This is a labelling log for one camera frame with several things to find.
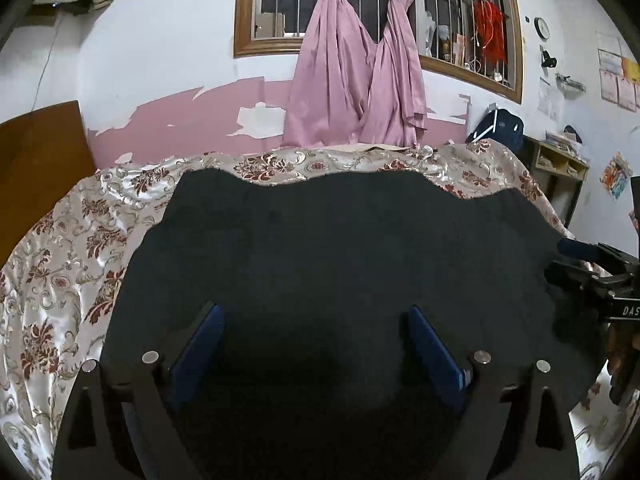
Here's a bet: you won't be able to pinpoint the dark blue backpack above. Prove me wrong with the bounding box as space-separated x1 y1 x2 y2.
466 108 525 151

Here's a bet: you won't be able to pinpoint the wooden framed barred window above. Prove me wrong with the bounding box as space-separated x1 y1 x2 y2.
234 0 524 106

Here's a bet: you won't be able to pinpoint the red hanging cloth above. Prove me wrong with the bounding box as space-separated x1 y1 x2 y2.
472 0 506 68

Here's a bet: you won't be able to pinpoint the colourful wall drawing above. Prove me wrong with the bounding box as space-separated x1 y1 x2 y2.
600 152 633 200

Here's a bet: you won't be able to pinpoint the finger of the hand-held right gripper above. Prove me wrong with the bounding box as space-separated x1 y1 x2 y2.
544 260 601 292
557 238 608 263

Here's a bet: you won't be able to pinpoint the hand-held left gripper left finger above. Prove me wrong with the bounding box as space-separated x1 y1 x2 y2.
51 302 226 480

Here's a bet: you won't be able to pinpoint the cardboard box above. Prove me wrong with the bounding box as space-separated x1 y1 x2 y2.
255 12 286 38

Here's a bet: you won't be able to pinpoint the floral satin bed blanket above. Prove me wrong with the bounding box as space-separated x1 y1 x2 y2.
0 141 640 480

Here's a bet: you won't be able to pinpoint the stack of papers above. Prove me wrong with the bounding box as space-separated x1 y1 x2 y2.
545 131 576 153

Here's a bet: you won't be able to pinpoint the black jacket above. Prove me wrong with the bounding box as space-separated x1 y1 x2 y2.
100 169 608 480

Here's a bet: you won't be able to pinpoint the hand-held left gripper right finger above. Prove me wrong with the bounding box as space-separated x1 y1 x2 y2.
405 305 581 480

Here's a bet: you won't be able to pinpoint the wall calendar sheets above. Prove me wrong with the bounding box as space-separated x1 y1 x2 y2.
597 32 640 112

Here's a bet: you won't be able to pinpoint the person's right hand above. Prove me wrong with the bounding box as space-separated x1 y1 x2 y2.
606 320 640 403

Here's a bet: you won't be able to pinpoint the thin wall cable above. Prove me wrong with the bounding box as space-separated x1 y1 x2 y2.
31 10 65 111

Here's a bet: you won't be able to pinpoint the wooden shelf unit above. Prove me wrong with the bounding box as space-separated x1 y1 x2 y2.
522 135 591 226

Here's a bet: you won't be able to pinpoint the pink knotted curtain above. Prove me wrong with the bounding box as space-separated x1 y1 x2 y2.
282 0 383 150
360 0 468 147

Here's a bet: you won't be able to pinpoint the white wall paper sheet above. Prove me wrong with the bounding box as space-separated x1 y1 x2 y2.
539 77 563 121

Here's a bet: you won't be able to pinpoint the wooden headboard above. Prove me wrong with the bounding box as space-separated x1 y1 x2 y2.
0 101 97 268

